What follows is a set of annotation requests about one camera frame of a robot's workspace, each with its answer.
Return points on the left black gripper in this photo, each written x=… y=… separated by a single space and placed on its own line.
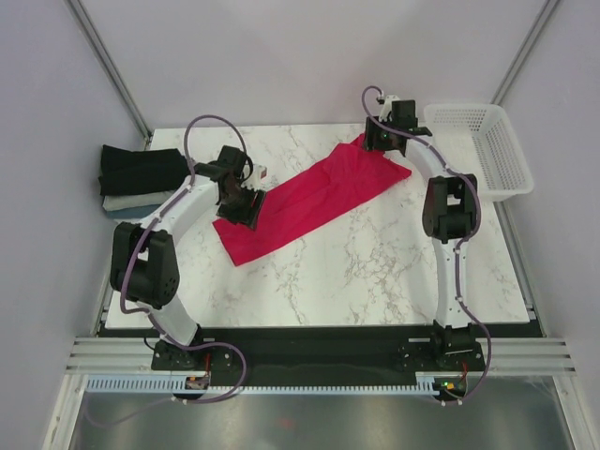
x=247 y=216

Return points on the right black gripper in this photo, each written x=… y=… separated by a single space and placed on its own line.
x=372 y=127

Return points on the red t shirt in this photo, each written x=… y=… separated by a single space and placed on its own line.
x=330 y=188

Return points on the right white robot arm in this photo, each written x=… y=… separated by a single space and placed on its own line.
x=452 y=210

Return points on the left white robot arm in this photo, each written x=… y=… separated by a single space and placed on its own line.
x=144 y=267

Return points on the white plastic basket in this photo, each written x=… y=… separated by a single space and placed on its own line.
x=479 y=139

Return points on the folded blue t shirt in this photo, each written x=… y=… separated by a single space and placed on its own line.
x=132 y=212

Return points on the folded black t shirt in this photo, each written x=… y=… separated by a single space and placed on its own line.
x=129 y=173

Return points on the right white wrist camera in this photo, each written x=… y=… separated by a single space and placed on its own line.
x=386 y=103

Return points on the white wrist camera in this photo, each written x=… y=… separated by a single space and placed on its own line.
x=386 y=103
x=255 y=180

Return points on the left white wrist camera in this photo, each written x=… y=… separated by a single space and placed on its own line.
x=255 y=180

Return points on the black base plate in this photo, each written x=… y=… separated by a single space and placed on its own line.
x=328 y=355

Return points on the left aluminium frame post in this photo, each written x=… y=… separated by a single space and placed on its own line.
x=100 y=50

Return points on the aluminium frame post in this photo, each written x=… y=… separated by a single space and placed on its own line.
x=525 y=50
x=100 y=50

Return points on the aluminium rail profile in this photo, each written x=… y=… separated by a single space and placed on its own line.
x=109 y=355

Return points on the right aluminium frame post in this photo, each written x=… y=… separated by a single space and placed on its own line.
x=525 y=50

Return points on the white slotted cable duct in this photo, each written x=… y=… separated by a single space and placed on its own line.
x=184 y=385

